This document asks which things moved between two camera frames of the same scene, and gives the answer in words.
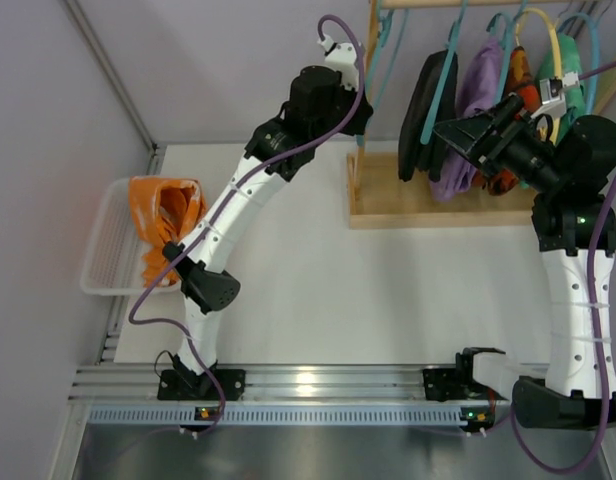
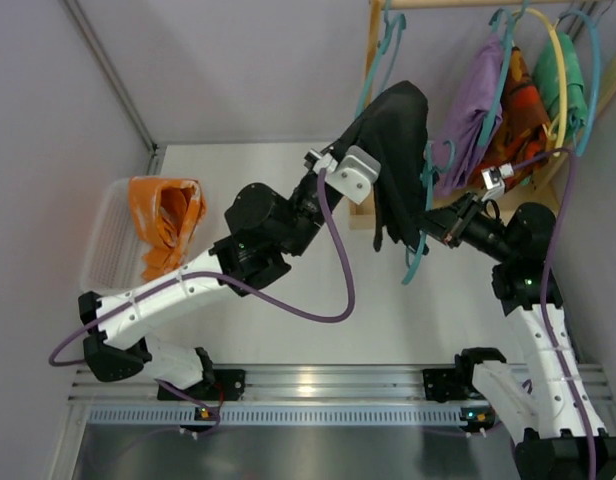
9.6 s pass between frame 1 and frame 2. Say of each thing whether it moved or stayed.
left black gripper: moved
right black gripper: moved
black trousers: moved
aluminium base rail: stayed
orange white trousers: stayed
